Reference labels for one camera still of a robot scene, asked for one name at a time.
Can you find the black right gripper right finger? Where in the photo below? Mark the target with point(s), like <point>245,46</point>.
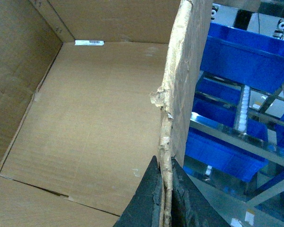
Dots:
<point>189,207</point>

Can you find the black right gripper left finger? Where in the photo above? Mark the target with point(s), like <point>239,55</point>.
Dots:
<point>144,208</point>

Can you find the brown cardboard box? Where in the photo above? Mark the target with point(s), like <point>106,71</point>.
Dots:
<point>79,125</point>

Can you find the metal roller shelf rack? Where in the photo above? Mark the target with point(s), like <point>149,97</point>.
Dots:
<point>258,129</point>

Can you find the blue plastic bin lower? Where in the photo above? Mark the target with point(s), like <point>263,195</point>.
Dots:
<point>218,103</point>

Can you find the blue plastic bin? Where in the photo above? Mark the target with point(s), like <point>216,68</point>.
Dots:
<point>218,103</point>
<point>245,57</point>

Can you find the blue plastic bin upper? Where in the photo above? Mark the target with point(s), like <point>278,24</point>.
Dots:
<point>245,57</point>

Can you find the white barcode label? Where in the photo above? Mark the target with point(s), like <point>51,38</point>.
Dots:
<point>89,43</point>

